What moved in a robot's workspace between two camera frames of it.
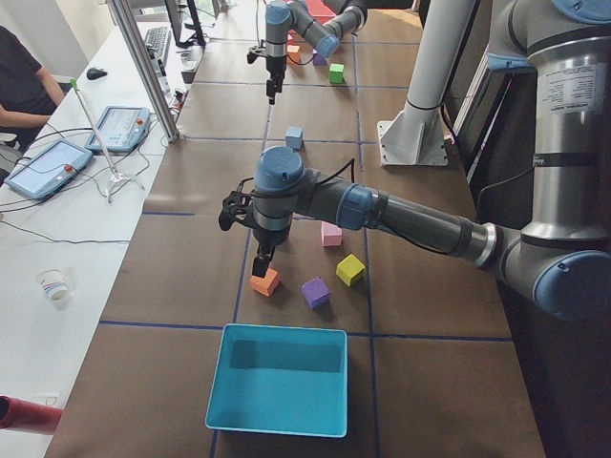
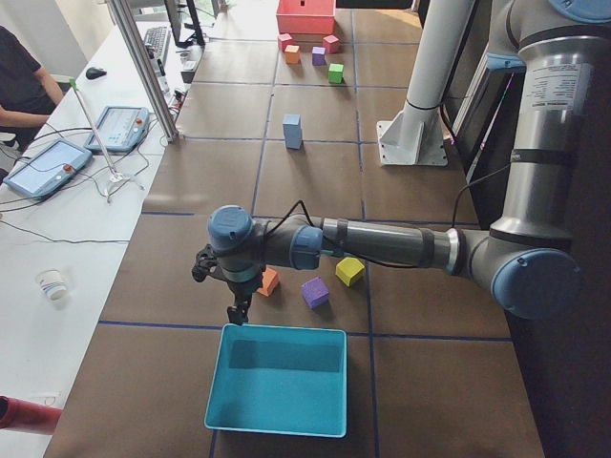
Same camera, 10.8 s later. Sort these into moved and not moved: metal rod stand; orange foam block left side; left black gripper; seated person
Moved: left black gripper
Not moved: orange foam block left side; metal rod stand; seated person
